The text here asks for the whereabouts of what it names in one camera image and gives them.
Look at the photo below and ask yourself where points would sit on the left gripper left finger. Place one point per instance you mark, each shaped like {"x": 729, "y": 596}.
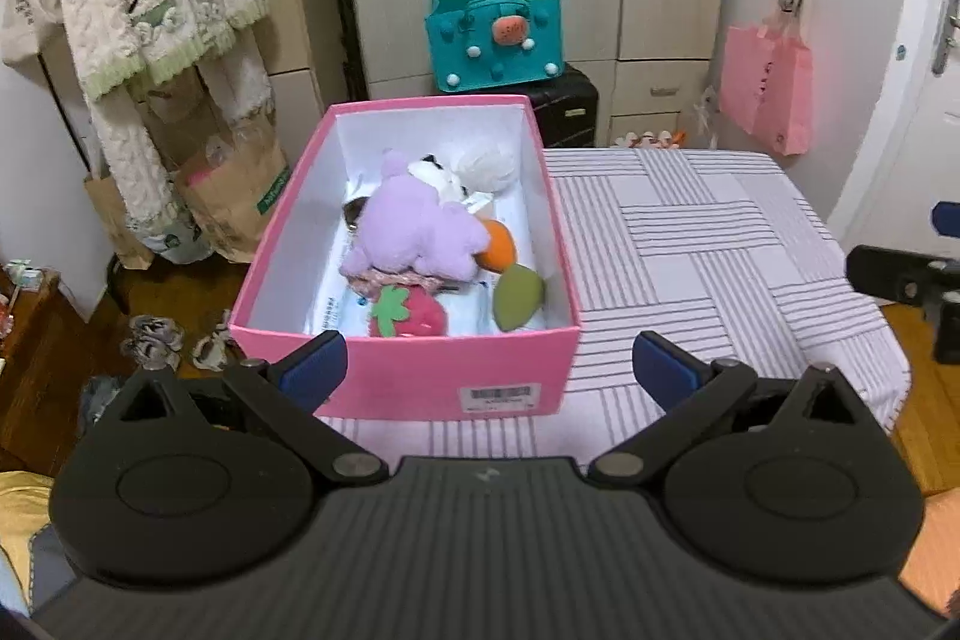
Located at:
{"x": 284, "y": 396}

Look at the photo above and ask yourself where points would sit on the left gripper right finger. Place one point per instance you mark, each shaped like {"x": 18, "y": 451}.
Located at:
{"x": 694, "y": 396}

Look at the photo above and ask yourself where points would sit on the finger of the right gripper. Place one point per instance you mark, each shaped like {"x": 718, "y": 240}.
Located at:
{"x": 945, "y": 218}
{"x": 890, "y": 275}

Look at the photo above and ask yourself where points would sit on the pink strawberry plush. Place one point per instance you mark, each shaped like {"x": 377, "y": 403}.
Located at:
{"x": 407, "y": 312}

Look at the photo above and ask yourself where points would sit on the green makeup sponge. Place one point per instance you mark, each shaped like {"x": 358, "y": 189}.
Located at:
{"x": 518, "y": 298}

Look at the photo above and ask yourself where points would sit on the purple plush toy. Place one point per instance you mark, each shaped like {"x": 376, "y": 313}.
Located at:
{"x": 405, "y": 226}

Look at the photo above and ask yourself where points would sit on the orange makeup sponge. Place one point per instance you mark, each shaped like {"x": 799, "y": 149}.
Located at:
{"x": 501, "y": 251}

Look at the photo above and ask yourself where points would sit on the white panda plush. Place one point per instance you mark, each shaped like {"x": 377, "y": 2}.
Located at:
{"x": 428, "y": 170}

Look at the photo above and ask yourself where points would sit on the white mesh bath pouf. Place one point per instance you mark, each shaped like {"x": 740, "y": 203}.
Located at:
{"x": 488, "y": 167}

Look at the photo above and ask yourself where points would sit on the pink floral scrunchie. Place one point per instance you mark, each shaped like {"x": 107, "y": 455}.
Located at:
{"x": 372, "y": 281}

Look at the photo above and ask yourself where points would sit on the white door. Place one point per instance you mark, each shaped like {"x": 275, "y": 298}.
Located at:
{"x": 909, "y": 158}

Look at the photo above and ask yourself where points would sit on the striped pink tablecloth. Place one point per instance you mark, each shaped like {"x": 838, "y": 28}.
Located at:
{"x": 716, "y": 251}

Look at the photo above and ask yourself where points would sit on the pink paper gift bag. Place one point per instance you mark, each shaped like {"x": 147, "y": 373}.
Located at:
{"x": 766, "y": 85}

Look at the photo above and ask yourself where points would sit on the brown paper bag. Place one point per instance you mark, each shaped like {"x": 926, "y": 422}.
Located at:
{"x": 232, "y": 185}

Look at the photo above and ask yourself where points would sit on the black suitcase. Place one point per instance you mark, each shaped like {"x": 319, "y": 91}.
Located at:
{"x": 566, "y": 107}

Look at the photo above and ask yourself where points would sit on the teal felt handbag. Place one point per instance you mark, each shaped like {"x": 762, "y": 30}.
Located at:
{"x": 486, "y": 44}

